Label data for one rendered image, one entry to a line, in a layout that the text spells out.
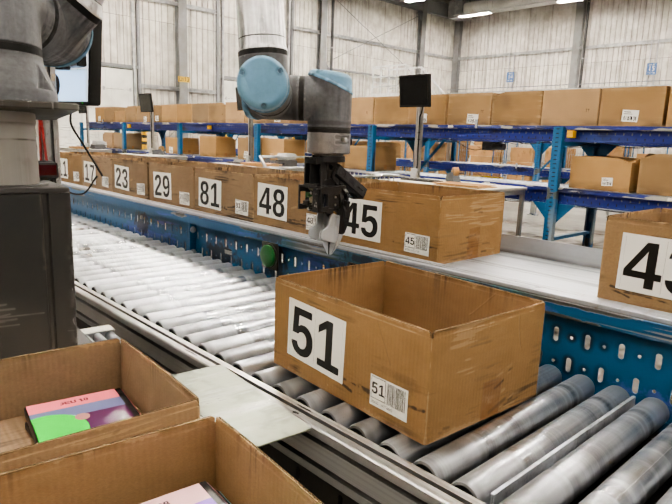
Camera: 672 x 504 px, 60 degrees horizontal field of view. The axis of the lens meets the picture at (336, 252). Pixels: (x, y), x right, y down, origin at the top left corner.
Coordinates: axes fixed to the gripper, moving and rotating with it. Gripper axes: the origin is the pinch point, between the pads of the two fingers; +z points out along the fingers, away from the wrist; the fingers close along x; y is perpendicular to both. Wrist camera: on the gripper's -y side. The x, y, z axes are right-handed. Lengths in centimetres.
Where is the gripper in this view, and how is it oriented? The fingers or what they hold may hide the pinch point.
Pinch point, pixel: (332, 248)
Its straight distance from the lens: 128.2
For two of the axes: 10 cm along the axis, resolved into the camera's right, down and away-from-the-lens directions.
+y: -7.2, 1.0, -6.9
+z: -0.4, 9.8, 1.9
